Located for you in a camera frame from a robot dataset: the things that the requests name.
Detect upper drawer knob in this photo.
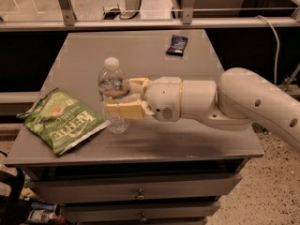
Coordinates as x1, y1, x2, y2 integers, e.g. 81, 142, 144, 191
135, 189, 145, 201

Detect grey drawer cabinet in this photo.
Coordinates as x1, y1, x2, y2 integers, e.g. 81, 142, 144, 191
5, 29, 263, 225

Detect lower grey drawer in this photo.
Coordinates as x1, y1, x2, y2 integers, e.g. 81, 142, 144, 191
62, 202, 220, 222

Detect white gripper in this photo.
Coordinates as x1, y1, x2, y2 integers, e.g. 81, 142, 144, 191
104, 77, 182, 122

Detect green jalapeno chip bag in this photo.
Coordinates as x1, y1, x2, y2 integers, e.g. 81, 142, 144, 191
17, 88, 109, 156

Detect dark blue snack packet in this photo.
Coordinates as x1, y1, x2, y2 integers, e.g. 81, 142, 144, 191
166, 35, 188, 56

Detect black bag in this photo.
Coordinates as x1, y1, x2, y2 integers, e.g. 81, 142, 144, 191
0, 168, 30, 225

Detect metal railing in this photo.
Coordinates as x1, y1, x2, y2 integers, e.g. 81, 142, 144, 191
0, 0, 300, 32

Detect clear plastic water bottle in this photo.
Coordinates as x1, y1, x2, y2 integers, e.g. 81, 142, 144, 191
97, 57, 129, 135

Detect grey drawer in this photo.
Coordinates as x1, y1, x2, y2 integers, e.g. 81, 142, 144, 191
30, 172, 242, 203
62, 202, 220, 222

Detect upper grey drawer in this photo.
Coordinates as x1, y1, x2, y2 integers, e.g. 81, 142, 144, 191
30, 172, 242, 203

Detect lower drawer knob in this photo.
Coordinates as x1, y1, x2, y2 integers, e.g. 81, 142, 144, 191
140, 213, 147, 222

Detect white cable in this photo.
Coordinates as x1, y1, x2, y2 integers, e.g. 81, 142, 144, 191
255, 14, 281, 86

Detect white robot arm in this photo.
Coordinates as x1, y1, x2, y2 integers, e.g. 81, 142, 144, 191
104, 67, 300, 151

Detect drawer knob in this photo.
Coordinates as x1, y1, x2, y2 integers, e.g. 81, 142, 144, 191
135, 189, 145, 201
140, 213, 147, 222

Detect bottles on floor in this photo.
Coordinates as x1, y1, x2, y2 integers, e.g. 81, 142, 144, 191
25, 202, 68, 225

